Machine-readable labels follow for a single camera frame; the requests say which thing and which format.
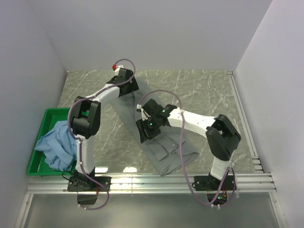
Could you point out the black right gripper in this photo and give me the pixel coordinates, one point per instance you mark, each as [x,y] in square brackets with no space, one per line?
[142,125]

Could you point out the green plastic bin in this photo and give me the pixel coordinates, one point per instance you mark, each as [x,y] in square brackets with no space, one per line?
[37,165]

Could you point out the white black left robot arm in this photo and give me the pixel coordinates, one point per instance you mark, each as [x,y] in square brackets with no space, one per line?
[84,122]

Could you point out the aluminium mounting rail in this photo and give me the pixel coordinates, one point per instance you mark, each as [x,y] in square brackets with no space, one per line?
[150,184]

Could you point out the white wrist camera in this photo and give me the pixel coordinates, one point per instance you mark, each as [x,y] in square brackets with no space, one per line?
[144,115]
[117,67]

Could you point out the blue long sleeve shirt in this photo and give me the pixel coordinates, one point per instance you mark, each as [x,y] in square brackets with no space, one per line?
[59,147]

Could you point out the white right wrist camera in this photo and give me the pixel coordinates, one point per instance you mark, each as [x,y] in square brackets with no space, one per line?
[144,115]

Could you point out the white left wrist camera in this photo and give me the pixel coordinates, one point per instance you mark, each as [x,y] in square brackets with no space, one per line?
[117,67]

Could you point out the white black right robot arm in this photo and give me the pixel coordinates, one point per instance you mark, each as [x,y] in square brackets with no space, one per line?
[222,136]

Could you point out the aluminium side rail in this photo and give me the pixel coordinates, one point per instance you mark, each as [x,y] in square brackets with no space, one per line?
[255,158]

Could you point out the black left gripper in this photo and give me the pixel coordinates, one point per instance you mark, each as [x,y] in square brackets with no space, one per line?
[133,86]

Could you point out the grey long sleeve shirt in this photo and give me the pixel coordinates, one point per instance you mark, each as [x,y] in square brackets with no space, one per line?
[163,150]

